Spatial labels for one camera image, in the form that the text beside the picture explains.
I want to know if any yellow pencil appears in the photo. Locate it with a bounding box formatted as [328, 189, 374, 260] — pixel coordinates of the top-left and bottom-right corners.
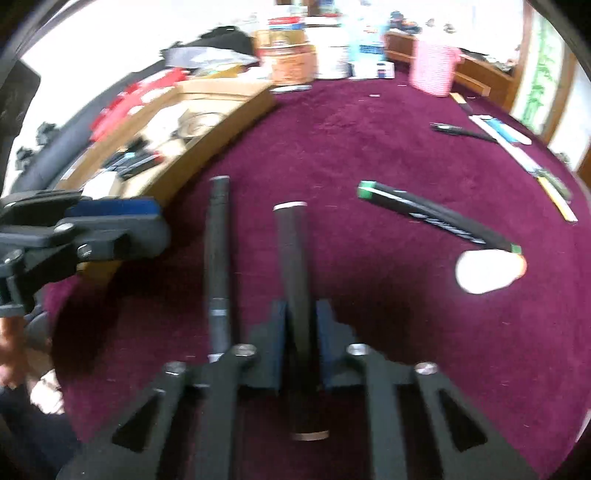
[534, 172, 580, 224]

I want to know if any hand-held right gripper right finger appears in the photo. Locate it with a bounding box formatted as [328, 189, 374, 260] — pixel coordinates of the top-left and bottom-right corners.
[315, 298, 540, 480]

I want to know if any black pen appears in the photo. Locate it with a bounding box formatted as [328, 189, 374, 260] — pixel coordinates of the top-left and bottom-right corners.
[428, 122, 498, 145]

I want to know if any white plastic object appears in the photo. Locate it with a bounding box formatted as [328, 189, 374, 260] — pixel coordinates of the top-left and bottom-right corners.
[454, 248, 528, 296]

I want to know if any black marker with white caps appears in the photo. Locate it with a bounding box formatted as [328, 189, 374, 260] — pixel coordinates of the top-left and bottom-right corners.
[271, 200, 331, 443]

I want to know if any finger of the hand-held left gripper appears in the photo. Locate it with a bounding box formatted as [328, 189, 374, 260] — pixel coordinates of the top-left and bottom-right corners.
[0, 189, 163, 232]
[51, 216, 172, 271]

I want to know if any blue and white box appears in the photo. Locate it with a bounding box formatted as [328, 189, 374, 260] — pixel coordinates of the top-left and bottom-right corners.
[350, 44, 397, 80]

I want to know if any black marker with green caps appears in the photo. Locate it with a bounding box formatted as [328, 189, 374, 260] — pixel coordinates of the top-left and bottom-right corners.
[356, 179, 523, 256]

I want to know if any person's left hand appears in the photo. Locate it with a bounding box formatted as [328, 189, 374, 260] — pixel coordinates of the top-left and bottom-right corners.
[0, 316, 64, 415]

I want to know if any black rolled mat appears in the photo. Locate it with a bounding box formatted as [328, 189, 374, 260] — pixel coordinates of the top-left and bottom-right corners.
[8, 110, 118, 195]

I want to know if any bunch of black markers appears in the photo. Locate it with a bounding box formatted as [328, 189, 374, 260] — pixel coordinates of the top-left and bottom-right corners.
[100, 137, 165, 182]

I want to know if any red plastic packet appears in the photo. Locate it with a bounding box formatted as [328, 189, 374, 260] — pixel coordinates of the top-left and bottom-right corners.
[89, 67, 191, 143]

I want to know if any silver plastic bag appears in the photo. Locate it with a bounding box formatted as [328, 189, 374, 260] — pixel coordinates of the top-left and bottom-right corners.
[165, 45, 260, 71]

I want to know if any long black marker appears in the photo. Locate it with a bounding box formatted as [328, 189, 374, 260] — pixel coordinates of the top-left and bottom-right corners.
[204, 174, 237, 366]

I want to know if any bamboo print wall scroll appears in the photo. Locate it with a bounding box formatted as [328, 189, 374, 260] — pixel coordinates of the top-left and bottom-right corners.
[521, 13, 566, 136]

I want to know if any wooden cabinet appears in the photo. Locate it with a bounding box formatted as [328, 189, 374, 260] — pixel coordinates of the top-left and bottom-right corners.
[384, 28, 517, 112]

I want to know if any blue card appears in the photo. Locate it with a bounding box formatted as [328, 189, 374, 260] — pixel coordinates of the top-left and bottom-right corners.
[484, 117, 535, 145]

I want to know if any pink mesh basket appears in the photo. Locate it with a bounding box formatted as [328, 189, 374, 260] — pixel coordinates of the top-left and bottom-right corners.
[408, 38, 463, 99]

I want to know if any white round container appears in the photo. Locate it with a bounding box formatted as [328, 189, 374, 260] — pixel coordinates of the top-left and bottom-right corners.
[316, 22, 352, 80]

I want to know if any short brown pencil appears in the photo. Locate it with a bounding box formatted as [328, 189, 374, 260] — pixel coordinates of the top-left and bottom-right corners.
[449, 91, 475, 115]

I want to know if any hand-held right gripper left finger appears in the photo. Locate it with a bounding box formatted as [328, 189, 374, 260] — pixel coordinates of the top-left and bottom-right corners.
[55, 299, 288, 480]

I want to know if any brown woven basket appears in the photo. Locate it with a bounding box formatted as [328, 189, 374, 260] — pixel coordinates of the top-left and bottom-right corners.
[255, 28, 319, 88]

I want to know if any tape roll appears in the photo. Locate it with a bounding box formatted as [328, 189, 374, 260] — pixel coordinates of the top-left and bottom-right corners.
[176, 110, 224, 140]

